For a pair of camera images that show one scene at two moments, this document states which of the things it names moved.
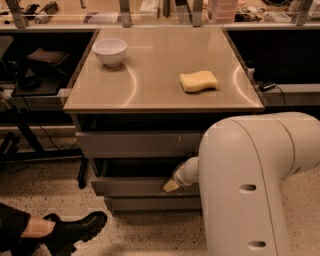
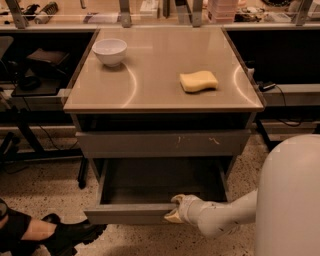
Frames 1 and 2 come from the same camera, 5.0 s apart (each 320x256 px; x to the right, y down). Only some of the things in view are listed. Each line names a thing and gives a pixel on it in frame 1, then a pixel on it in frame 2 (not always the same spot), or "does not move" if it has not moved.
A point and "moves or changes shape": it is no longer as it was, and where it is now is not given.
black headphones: (29, 83) does not move
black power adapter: (266, 86) does not move
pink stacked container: (223, 10) does not move
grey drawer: (137, 177) moves or changes shape
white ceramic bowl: (110, 50) does not move
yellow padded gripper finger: (170, 186) to (173, 216)
